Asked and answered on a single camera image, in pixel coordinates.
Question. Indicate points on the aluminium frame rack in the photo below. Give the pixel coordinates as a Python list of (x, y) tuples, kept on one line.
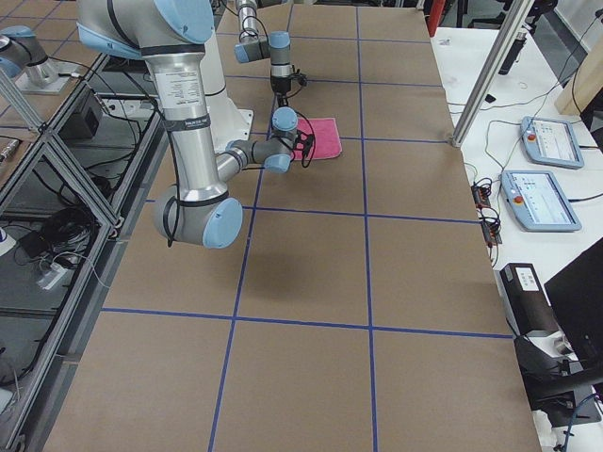
[(70, 194)]

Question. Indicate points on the teach pendant tablet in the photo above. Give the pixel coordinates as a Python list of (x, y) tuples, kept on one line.
[(537, 202), (551, 142)]

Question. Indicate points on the orange circuit board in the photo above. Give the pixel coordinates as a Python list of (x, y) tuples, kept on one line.
[(481, 195)]

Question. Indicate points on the upper teach pendant tablet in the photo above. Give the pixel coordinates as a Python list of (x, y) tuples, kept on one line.
[(551, 142)]

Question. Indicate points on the aluminium frame post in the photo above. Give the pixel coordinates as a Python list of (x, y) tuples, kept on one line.
[(505, 37)]

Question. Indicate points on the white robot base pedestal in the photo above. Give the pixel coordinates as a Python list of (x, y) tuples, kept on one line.
[(228, 122)]

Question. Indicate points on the black box with label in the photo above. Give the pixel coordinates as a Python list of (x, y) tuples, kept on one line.
[(532, 315)]

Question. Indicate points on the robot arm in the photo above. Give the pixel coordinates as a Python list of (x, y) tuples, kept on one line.
[(255, 43), (173, 38)]

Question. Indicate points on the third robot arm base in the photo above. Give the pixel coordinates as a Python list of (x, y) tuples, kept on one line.
[(23, 57)]

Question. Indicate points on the pink towel with grey back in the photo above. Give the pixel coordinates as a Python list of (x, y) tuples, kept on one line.
[(328, 143)]

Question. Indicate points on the white power strip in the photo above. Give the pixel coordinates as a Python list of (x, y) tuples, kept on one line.
[(51, 276)]

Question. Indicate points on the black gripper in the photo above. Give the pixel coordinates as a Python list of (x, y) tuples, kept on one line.
[(280, 87), (296, 140)]

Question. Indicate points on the black computer monitor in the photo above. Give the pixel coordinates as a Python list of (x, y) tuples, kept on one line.
[(575, 294)]

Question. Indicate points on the lower teach pendant tablet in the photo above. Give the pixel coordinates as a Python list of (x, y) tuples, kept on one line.
[(537, 202)]

